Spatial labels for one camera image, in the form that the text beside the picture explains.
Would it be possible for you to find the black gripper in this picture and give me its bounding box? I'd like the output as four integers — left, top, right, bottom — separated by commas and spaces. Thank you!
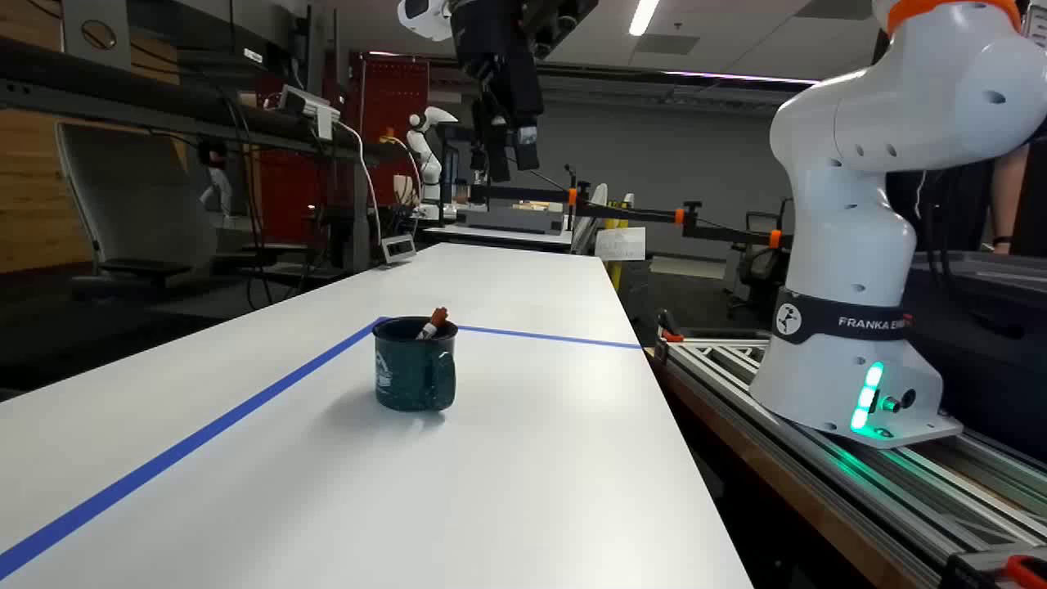
452, 0, 549, 186

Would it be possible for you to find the dark green mug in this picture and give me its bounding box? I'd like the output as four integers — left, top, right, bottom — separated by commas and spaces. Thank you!
370, 313, 461, 417

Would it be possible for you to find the person forearm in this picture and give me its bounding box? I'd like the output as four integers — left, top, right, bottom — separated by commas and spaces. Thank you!
980, 140, 1032, 259

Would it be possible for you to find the small white background robot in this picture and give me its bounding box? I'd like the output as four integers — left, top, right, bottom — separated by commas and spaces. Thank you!
402, 100, 461, 221

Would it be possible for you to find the white background table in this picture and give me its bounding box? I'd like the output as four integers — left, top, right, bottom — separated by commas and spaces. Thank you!
423, 218, 579, 256

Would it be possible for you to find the red cabinet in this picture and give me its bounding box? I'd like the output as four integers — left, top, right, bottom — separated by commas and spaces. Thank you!
257, 50, 432, 250

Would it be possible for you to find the black boom with orange joints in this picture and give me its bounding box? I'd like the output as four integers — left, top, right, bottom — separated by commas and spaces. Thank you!
468, 176, 791, 252

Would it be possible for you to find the ceiling light strip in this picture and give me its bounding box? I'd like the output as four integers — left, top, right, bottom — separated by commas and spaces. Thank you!
625, 0, 663, 42

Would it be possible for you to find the short blue tape line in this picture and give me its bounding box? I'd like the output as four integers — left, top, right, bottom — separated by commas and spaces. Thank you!
456, 319, 645, 352

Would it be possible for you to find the white power strip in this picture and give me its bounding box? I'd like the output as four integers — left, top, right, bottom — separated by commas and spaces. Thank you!
279, 83, 343, 144

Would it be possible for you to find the orange black clamp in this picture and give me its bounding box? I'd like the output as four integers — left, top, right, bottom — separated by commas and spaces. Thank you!
649, 311, 686, 352

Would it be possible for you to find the grey covered chair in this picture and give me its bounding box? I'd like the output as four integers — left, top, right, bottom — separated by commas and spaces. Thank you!
55, 113, 219, 279

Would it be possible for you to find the long blue tape line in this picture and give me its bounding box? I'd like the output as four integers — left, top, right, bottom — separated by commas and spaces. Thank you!
0, 319, 381, 583

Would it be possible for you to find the wooden shelf unit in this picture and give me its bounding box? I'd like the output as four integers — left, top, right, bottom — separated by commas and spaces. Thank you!
0, 0, 189, 279

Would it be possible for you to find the yellow post with white sign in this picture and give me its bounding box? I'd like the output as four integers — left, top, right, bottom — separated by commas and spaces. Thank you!
592, 212, 649, 269

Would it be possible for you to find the aluminium rail frame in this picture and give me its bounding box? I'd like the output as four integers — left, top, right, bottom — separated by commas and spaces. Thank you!
650, 331, 1047, 589

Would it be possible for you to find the red clamp handle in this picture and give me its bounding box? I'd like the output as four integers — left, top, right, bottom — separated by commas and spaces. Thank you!
995, 554, 1047, 589

